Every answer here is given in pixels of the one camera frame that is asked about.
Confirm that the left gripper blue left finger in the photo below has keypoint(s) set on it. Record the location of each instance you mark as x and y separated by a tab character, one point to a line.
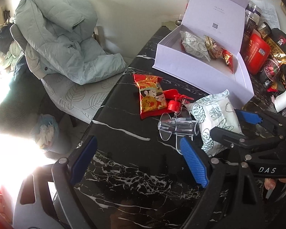
70	171

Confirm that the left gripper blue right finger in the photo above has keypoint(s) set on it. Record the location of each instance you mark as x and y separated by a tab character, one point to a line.
205	170

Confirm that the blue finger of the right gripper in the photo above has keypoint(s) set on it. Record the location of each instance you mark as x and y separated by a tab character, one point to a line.
226	137
262	118

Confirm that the white patterned snack bag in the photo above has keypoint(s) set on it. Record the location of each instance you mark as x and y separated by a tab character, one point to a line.
194	46
214	111

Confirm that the clear acrylic stand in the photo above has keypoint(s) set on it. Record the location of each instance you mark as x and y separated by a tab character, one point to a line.
180	124

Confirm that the red gold-lettered snack packet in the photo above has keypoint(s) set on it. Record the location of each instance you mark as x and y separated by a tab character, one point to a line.
228	57

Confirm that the red toy fan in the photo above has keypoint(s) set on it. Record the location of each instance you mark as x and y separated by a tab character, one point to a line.
176	100

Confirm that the brown nutritious cereal packet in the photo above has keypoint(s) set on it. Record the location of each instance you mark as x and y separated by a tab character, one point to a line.
214	50

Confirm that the red cartoon couple snack bag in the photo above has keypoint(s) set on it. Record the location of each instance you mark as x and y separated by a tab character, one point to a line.
151	95

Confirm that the person's right hand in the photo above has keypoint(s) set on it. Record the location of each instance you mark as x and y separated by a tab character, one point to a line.
270	184

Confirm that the white paper roll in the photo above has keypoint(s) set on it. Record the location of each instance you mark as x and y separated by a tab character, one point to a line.
279	102

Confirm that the red cylindrical tin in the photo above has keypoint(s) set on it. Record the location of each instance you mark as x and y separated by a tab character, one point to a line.
255	54

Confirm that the black gold oats bag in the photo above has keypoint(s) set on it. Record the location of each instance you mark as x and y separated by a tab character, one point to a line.
270	71

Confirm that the lavender open gift box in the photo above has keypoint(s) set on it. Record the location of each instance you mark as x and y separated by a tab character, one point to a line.
222	20

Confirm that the small dark snack jar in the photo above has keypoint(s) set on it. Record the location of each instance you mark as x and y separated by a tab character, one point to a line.
264	30

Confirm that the printed white paper sheet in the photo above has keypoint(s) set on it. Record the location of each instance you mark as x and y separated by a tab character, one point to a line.
268	13

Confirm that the tall dark clear jar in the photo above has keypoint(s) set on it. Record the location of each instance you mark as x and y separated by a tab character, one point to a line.
251	22

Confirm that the green lily pad coaster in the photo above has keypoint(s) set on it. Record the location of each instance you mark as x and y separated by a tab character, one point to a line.
171	25

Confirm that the grey-green puffer jacket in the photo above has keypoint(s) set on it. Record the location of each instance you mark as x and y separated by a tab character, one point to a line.
59	40

